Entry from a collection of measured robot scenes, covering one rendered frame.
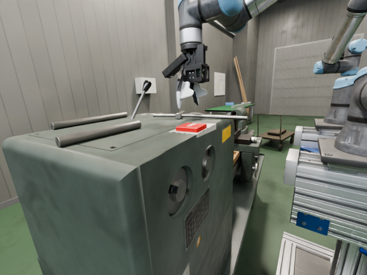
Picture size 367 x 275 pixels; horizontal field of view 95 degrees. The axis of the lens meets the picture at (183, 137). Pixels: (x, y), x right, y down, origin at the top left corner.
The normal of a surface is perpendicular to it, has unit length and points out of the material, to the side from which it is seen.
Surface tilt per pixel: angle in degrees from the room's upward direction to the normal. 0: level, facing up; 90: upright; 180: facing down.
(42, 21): 90
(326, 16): 90
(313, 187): 90
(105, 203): 90
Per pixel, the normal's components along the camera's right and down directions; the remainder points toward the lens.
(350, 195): -0.58, 0.23
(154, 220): 0.87, 0.09
